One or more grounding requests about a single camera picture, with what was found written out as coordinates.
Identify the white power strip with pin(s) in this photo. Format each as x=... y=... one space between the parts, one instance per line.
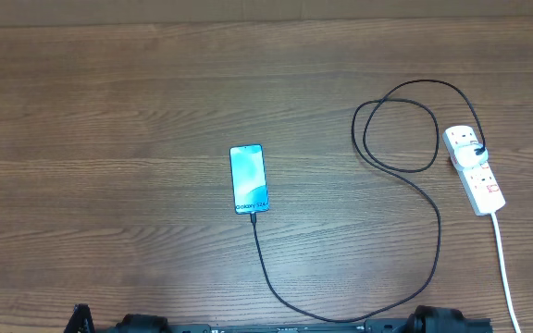
x=479 y=182

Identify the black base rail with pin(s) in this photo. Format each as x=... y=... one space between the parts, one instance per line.
x=369 y=326

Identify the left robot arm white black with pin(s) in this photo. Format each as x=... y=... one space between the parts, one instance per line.
x=138 y=323

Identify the white charger plug adapter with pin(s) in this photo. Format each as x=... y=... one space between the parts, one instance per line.
x=470 y=155

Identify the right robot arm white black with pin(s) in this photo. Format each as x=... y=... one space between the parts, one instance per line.
x=428 y=319

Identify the Samsung Galaxy smartphone blue screen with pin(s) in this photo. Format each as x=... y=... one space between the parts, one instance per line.
x=249 y=180

